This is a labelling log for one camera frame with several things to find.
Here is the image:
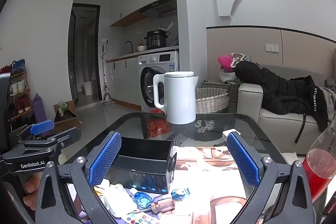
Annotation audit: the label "white electric kettle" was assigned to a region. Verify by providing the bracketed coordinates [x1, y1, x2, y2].
[153, 71, 199, 125]

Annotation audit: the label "glass bottle with red liquid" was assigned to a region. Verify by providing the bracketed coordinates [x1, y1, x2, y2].
[302, 122, 336, 203]

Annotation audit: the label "grey garment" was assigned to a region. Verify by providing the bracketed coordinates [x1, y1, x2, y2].
[320, 77, 336, 111]

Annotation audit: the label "patterned fabric item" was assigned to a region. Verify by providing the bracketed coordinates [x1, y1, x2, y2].
[231, 53, 251, 67]

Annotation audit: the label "white lower kitchen cabinets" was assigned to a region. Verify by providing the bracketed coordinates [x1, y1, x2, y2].
[105, 55, 142, 106]

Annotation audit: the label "woven wicker basket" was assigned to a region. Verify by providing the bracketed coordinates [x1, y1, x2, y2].
[195, 88, 230, 114]

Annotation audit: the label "black cardboard box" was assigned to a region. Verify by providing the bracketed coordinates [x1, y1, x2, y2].
[105, 137, 177, 194]

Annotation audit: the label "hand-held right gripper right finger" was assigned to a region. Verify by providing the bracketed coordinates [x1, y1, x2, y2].
[226, 132, 324, 224]

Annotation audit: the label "range hood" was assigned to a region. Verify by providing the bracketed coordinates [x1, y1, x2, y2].
[139, 0, 177, 14]

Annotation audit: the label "person's left hand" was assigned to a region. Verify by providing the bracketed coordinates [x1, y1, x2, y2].
[22, 173, 44, 211]

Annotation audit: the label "pink knitted hat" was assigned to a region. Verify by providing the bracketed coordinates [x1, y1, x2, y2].
[217, 54, 237, 73]

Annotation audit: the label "printed table mat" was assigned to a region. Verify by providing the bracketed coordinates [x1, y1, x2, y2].
[66, 145, 263, 224]

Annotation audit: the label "black and white sticker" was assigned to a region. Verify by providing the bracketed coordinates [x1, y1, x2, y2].
[194, 120, 214, 133]

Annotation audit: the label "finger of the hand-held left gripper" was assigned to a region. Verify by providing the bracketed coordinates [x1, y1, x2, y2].
[39, 127, 82, 155]
[10, 120, 55, 142]

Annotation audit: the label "red paper packet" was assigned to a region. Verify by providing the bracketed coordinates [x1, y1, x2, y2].
[142, 118, 171, 138]

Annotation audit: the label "black padded jacket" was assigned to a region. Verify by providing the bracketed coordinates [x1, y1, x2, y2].
[234, 61, 330, 132]

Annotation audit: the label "small white box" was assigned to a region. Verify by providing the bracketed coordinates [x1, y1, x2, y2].
[222, 129, 243, 141]

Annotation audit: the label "small white bin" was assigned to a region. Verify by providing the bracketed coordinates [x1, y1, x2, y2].
[82, 81, 94, 96]

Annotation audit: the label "black framed glass door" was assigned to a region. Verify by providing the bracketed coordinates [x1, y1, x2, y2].
[68, 3, 101, 106]

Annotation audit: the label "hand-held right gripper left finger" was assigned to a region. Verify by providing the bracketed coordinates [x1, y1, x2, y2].
[35, 131, 122, 224]

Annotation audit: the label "flat mop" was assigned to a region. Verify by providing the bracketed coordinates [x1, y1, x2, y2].
[101, 46, 114, 106]

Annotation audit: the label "screwdriver with clear handle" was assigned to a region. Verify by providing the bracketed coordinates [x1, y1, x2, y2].
[131, 199, 176, 214]

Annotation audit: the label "white plastic bag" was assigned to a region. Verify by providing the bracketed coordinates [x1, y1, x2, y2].
[219, 69, 240, 84]

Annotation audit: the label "white washing machine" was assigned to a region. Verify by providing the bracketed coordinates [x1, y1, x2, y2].
[138, 51, 180, 113]

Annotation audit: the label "black pressure cooker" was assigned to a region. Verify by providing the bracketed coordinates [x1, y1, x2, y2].
[146, 30, 170, 50]

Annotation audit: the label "light grey sofa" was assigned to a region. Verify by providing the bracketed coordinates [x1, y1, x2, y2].
[238, 64, 336, 155]

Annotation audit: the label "wooden shoe rack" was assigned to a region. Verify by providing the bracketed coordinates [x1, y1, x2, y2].
[0, 59, 37, 132]

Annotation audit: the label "white plastic packet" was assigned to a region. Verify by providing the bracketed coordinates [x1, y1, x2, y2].
[101, 179, 137, 216]

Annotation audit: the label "grey side table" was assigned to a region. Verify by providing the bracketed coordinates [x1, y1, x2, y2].
[202, 81, 240, 90]

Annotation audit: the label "brown cardboard box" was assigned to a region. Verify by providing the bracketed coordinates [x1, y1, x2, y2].
[54, 100, 81, 133]

